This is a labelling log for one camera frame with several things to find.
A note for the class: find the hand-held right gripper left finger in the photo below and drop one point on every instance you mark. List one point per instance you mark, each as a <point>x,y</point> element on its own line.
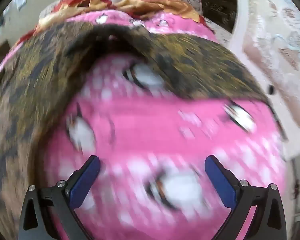
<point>86,180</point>

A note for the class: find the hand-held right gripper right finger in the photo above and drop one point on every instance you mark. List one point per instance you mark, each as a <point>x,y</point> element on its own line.
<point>218,180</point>

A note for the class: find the dark floral patterned garment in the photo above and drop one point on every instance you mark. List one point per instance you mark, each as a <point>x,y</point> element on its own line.
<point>40,80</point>

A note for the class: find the pink penguin print blanket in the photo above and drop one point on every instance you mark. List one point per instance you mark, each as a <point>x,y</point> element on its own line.
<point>152,135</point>

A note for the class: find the white lace cloth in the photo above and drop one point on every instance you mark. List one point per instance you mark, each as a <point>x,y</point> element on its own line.
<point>277,42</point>

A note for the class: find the dark carved wooden cabinet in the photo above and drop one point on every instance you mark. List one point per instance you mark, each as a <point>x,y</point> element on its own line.
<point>220,7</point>

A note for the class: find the red and gold cloth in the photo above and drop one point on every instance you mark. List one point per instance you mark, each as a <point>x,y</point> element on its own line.
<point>152,6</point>

